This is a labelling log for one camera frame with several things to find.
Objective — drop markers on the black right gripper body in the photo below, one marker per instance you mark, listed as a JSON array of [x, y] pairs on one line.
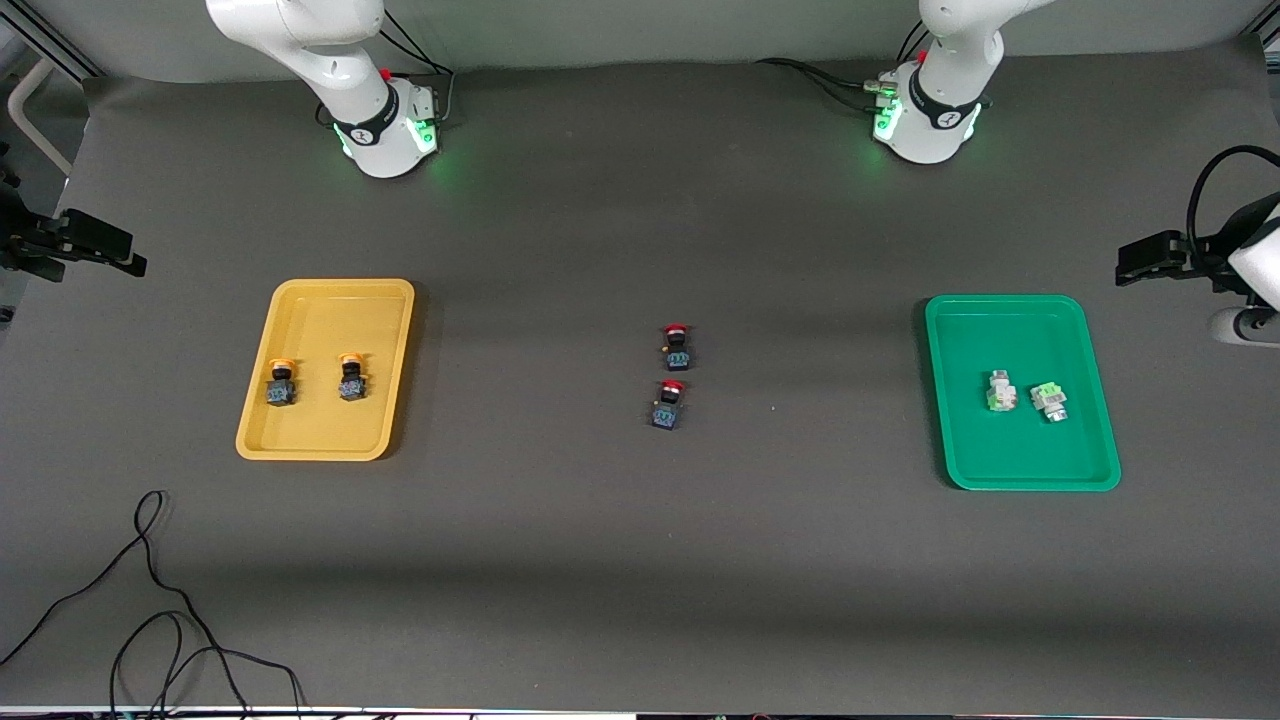
[[22, 243]]

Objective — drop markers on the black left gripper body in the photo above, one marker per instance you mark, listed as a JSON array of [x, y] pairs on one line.
[[1203, 262]]

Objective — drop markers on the yellow push button black body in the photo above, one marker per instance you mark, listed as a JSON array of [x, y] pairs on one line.
[[281, 384], [351, 378]]

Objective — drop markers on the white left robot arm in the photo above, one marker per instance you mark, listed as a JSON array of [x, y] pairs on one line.
[[940, 110]]

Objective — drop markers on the white bent metal tube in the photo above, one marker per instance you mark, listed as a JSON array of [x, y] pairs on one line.
[[25, 110]]

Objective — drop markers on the green plastic tray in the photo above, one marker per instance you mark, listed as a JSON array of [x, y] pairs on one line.
[[1000, 455]]

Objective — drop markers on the yellow plastic tray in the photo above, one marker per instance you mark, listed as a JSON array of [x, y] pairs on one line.
[[320, 430]]

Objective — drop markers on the red push button black body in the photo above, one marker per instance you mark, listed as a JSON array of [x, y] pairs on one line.
[[677, 345], [668, 405]]

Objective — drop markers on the dark grey table cloth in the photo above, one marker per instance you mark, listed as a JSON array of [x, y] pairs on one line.
[[640, 560]]

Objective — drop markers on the aluminium frame rail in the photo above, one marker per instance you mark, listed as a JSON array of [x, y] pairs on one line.
[[50, 40]]

